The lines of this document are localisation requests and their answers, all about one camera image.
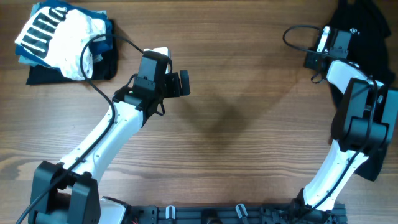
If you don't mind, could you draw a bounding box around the black polo shirt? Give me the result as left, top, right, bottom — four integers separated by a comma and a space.
326, 0, 396, 182

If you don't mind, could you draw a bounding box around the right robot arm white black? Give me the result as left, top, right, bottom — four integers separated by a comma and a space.
303, 60, 397, 212

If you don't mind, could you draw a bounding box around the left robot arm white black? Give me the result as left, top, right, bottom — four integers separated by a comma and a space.
23, 70, 190, 223

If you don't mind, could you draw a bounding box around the black folded garment bottom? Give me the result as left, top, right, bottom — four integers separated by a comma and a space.
27, 21, 118, 85

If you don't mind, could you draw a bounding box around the blue folded shirt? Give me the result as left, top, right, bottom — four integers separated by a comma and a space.
15, 0, 113, 68

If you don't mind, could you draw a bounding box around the white black printed folded shirt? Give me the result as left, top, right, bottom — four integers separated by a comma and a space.
15, 6, 106, 81

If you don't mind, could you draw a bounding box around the light grey folded garment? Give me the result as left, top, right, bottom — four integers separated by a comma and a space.
17, 2, 106, 68

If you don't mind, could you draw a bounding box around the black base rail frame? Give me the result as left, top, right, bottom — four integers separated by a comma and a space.
127, 203, 348, 224

